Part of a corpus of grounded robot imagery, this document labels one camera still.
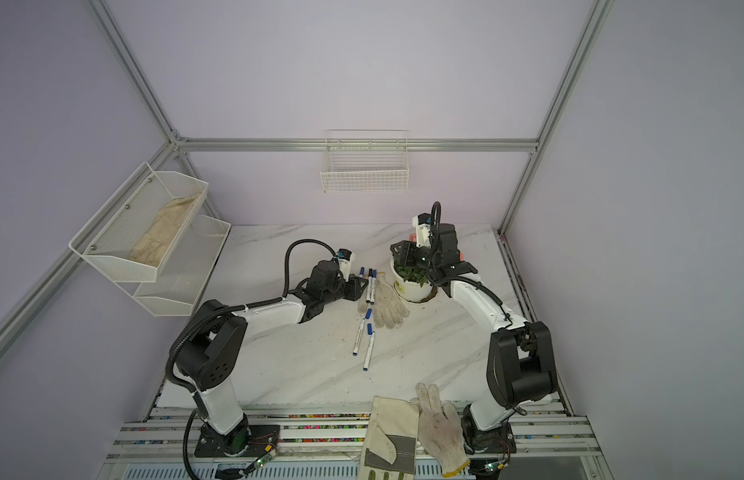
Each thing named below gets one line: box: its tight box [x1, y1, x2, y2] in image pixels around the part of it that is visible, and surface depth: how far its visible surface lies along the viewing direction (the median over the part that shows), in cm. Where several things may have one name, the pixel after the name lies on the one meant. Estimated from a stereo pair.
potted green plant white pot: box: [389, 259, 438, 303], surface depth 92 cm
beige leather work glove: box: [358, 396, 421, 480], surface depth 75 cm
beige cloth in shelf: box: [128, 194, 200, 267], surface depth 81 cm
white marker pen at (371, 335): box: [363, 323, 375, 372], surface depth 91 cm
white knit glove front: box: [410, 383, 470, 478], surface depth 75 cm
